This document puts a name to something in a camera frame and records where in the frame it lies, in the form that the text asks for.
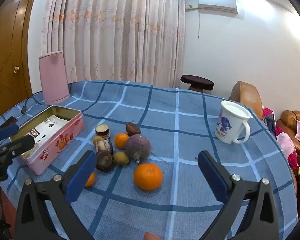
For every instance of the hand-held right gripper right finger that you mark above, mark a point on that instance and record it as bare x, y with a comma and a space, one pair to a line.
212, 177

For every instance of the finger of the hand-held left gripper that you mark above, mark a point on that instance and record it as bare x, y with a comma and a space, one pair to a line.
22, 143
7, 132

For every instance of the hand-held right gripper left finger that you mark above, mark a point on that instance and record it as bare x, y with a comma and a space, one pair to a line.
81, 177

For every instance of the small orange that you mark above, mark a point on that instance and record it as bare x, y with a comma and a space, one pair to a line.
121, 141
90, 180

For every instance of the dark round fruit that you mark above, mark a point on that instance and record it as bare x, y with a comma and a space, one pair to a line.
105, 161

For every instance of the pink tin box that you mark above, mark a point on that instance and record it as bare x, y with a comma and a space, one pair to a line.
62, 142

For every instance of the purple sugarcane piece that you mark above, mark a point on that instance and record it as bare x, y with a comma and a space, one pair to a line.
107, 146

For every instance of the yellow-brown round fruit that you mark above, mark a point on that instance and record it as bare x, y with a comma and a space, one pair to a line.
121, 158
98, 140

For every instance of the large orange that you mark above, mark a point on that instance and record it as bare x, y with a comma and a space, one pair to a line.
148, 176

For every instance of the large purple round fruit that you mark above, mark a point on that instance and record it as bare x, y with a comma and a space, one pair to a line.
138, 147

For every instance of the white packet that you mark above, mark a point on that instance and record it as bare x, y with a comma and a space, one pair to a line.
50, 127

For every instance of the cut brown cylinder piece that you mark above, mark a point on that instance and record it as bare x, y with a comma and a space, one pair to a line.
102, 130

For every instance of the white printed mug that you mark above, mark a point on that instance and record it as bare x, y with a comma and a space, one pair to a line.
228, 125

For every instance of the brass door knob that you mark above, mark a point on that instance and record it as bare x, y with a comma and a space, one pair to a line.
16, 69

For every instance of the brown oval fruit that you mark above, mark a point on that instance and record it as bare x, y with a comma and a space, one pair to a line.
133, 128

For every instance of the pink chair back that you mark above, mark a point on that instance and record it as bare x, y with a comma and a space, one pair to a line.
53, 77

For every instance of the wooden door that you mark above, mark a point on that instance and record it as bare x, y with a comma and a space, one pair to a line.
7, 55

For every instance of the pink floral cloth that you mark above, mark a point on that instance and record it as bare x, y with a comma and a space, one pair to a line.
287, 142

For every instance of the blue plaid tablecloth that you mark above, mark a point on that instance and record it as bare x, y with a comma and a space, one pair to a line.
165, 105

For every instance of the brown leather chair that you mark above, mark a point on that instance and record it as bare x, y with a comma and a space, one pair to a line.
246, 97

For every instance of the brown leather sofa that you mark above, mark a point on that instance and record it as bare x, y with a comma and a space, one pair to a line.
290, 120

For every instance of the dark round stool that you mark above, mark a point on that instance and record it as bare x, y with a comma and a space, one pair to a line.
197, 82

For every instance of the pink floral curtain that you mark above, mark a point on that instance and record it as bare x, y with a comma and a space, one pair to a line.
115, 30

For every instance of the white air conditioner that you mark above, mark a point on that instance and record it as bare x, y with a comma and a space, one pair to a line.
217, 4

